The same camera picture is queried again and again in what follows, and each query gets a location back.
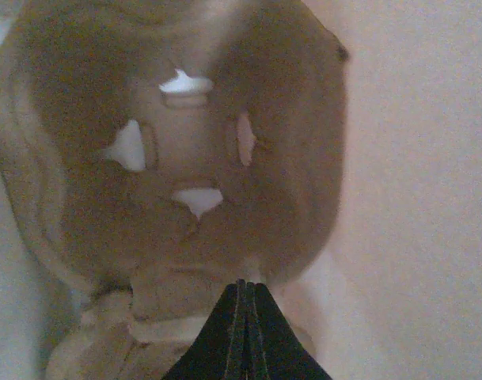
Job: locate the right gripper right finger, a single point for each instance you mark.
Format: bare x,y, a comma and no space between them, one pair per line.
275,351

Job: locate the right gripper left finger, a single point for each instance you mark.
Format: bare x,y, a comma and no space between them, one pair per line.
218,350

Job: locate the single pulp cup carrier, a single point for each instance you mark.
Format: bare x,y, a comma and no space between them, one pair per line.
153,152

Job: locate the orange paper bag white handles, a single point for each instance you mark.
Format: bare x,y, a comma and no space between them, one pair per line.
396,291

